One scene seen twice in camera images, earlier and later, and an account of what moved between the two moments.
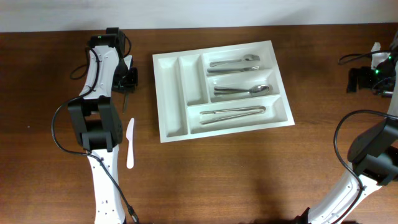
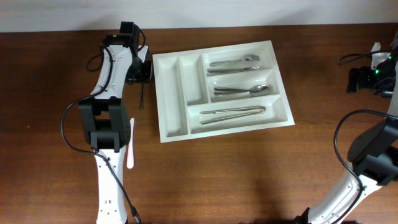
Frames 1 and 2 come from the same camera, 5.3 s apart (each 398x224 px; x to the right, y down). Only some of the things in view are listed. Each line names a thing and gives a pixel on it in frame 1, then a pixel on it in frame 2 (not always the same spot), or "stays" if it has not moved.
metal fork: x=233 y=70 stays
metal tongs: x=257 y=110 stays
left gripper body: x=127 y=79 → x=142 y=72
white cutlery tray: x=219 y=90 stays
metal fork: x=246 y=58 stays
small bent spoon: x=125 y=102 → x=142 y=96
